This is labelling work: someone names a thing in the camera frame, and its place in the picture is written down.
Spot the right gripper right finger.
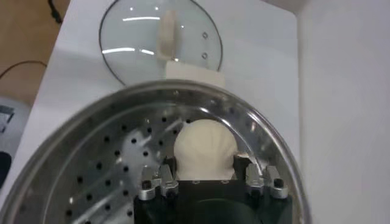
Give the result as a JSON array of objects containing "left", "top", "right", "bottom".
[{"left": 233, "top": 153, "right": 289, "bottom": 200}]

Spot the round glass lid cream handle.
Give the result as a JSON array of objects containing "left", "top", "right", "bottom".
[{"left": 98, "top": 0, "right": 224, "bottom": 88}]

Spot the cream electric cooker pot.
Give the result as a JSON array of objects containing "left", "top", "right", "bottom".
[{"left": 166, "top": 60, "right": 227, "bottom": 89}]

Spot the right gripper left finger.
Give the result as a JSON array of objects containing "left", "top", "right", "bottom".
[{"left": 138, "top": 156, "right": 180, "bottom": 201}]

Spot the perforated stainless steel steamer basket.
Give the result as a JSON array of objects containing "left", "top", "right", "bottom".
[{"left": 0, "top": 79, "right": 312, "bottom": 224}]

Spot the white steamed baozi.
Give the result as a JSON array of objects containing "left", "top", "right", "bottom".
[{"left": 173, "top": 118, "right": 239, "bottom": 181}]

